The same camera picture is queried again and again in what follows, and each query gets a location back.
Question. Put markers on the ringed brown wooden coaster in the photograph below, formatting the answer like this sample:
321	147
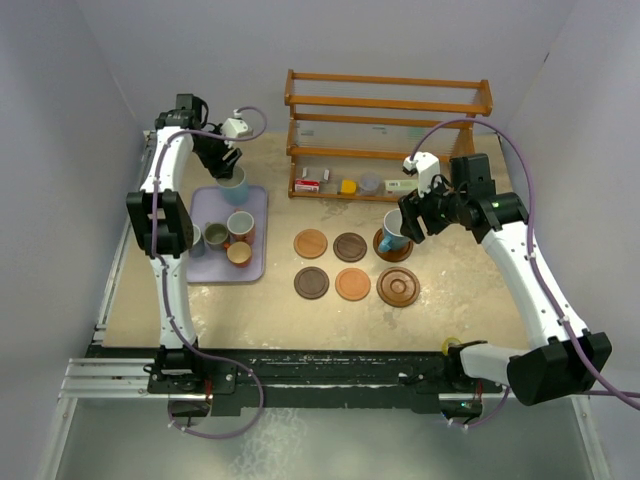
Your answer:
393	256

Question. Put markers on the yellow tape roll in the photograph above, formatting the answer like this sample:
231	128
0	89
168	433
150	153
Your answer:
449	343

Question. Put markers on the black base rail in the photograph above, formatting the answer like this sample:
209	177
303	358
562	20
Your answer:
233	379

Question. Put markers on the light wood coaster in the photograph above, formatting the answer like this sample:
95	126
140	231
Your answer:
310	243

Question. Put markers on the light blue tall mug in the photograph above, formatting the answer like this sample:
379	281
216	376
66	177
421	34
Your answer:
235	190

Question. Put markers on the grey blue mug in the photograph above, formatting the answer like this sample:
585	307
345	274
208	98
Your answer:
198	247

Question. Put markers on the dark brown coaster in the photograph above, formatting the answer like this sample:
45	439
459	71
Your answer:
311	283

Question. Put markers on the brown red mug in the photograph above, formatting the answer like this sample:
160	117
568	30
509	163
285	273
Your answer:
242	227

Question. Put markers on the aluminium frame rail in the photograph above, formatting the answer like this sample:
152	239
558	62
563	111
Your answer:
93	379

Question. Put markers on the lavender plastic tray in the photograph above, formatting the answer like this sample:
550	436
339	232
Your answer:
209	206

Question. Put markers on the dark walnut coaster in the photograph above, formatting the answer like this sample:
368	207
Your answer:
350	247

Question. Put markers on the wooden three-tier shelf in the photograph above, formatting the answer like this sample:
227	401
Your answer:
353	124

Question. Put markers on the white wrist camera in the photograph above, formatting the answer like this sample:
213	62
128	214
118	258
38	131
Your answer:
425	166
235	128

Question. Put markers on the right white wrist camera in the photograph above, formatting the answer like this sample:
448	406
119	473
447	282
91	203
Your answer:
425	166

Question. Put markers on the olive green small cup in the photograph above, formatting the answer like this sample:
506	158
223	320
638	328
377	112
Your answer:
216	236

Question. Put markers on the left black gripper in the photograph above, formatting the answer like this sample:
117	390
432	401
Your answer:
222	167

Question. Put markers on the yellow small object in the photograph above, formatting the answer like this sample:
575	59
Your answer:
348	187

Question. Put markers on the green white long box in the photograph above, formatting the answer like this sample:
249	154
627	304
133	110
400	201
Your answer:
399	188

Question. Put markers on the red white small box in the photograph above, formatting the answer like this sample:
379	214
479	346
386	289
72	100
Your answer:
306	186

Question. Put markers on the orange terracotta coaster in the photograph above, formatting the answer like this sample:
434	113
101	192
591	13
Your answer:
352	284

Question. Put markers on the teal mug white inside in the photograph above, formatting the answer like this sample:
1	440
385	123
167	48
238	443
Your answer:
392	239

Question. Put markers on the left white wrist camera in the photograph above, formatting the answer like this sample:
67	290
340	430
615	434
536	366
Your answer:
235	128

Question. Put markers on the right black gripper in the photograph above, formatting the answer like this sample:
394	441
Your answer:
413	207

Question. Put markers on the orange copper small cup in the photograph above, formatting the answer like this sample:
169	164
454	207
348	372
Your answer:
239	254

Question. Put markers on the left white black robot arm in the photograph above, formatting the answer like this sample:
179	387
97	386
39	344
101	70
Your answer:
164	230

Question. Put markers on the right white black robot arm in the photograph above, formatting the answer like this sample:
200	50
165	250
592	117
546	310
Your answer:
563	356

